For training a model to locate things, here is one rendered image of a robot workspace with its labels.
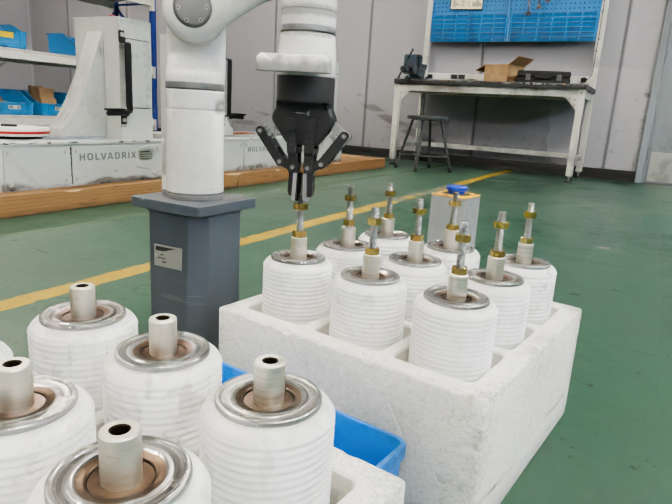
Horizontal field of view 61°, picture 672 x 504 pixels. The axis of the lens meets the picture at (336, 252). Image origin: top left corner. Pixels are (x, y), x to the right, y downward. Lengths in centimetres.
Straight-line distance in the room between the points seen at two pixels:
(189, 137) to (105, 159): 182
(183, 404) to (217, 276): 50
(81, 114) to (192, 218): 198
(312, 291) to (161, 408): 35
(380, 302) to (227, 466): 35
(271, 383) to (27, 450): 15
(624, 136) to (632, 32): 86
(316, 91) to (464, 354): 36
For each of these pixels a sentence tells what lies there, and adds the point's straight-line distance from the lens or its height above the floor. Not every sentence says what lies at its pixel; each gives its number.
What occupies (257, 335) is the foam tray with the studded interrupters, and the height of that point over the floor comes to 16.
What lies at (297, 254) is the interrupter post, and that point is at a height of 26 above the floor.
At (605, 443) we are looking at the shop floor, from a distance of 97.
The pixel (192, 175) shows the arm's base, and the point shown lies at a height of 34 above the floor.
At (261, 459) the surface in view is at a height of 23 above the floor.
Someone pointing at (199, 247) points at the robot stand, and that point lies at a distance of 92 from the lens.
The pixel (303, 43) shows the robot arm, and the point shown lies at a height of 53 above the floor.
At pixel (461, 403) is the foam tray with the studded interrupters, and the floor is 17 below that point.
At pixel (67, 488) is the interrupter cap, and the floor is 25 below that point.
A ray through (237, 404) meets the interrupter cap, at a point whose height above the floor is 25.
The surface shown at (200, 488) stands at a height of 25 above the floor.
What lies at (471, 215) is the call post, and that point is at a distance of 109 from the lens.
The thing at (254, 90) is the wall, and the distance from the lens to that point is 708.
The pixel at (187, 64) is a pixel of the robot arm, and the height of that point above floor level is 51.
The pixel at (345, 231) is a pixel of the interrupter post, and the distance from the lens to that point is 87.
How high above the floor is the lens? 45
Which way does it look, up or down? 14 degrees down
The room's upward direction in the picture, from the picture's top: 3 degrees clockwise
